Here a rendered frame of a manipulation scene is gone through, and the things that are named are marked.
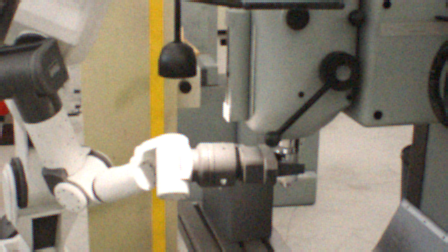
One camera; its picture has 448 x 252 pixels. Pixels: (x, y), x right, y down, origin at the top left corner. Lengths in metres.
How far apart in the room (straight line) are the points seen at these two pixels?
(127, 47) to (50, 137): 1.61
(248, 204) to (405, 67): 0.65
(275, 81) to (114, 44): 1.83
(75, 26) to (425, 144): 0.82
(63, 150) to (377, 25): 0.69
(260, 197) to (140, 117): 1.41
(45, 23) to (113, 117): 1.68
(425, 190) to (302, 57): 0.56
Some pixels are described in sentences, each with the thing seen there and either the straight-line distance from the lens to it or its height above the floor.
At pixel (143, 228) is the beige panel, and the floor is 0.28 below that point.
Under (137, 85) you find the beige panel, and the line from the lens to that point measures 3.08.
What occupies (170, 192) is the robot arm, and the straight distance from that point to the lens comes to 1.34.
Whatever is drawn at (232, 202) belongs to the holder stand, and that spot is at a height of 1.02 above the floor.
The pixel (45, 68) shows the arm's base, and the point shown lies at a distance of 1.40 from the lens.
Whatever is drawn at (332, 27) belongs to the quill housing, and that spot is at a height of 1.53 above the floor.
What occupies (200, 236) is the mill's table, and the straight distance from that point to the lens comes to 1.85.
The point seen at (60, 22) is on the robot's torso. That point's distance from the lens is 1.47.
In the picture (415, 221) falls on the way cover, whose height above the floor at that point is 1.04.
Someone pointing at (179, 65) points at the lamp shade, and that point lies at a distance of 1.25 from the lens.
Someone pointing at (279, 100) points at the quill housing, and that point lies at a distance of 1.26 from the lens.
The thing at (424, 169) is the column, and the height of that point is 1.16.
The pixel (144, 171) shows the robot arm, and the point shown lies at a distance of 1.44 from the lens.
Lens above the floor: 1.73
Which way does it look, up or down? 18 degrees down
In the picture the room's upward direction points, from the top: 1 degrees clockwise
